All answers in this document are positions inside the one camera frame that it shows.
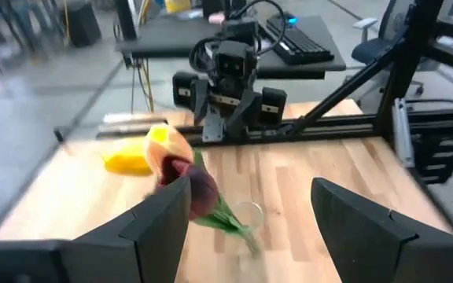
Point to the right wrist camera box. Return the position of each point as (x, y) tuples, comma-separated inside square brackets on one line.
[(234, 59)]

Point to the black aluminium table frame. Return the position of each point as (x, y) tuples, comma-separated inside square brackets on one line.
[(411, 59)]

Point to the black desk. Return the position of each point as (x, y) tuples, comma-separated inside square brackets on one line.
[(163, 37)]

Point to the orange yellow artificial tulip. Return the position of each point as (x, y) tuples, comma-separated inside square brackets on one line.
[(126, 161)]

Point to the clear glass vase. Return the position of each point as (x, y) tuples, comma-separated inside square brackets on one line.
[(246, 267)]

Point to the office chair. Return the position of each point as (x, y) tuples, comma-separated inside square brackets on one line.
[(372, 49)]

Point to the maroon artificial tulip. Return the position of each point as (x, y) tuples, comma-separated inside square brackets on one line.
[(203, 192)]

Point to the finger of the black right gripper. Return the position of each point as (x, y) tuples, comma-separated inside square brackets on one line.
[(246, 116), (201, 100)]

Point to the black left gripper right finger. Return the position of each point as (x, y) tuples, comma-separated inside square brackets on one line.
[(376, 251)]

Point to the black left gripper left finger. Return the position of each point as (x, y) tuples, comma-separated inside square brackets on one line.
[(132, 251)]

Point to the black bin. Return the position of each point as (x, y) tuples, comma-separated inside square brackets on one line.
[(83, 23)]

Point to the black keyboard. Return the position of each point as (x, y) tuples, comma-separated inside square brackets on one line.
[(301, 45)]

